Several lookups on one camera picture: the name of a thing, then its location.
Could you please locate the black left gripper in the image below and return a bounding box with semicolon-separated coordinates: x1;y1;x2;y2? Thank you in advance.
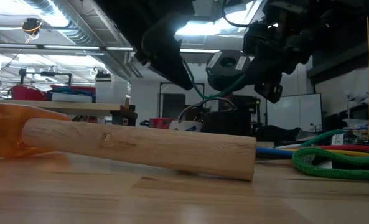
93;0;197;91

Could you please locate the black cord coil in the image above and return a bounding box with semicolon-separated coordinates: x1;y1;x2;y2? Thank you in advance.
177;96;236;123

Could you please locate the orange-headed wooden mallet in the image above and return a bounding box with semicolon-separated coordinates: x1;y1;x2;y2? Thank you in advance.
0;102;257;182

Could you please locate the black metal rig frame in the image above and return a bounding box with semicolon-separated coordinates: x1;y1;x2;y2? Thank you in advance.
157;82;205;119

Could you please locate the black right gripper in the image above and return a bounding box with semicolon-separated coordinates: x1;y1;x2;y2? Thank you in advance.
243;0;328;104

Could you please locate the red plastic tape dispenser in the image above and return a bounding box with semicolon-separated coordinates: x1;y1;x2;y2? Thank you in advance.
149;117;203;132

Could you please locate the ceiling light strip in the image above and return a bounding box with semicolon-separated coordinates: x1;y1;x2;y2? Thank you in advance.
0;43;221;54

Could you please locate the black tape roll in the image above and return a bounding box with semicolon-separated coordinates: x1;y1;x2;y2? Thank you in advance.
202;109;253;137

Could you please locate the white container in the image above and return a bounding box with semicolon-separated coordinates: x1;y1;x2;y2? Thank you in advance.
95;76;129;105

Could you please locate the bundle of coloured wires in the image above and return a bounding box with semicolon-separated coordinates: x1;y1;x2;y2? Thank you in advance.
255;146;296;158
314;144;369;154
299;129;364;149

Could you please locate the green circuit board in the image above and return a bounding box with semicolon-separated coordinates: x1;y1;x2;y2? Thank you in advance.
291;147;369;182

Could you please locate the whiteboard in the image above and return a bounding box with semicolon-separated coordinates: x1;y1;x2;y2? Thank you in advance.
266;92;323;133

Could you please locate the red case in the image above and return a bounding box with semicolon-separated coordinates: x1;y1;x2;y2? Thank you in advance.
8;84;50;102

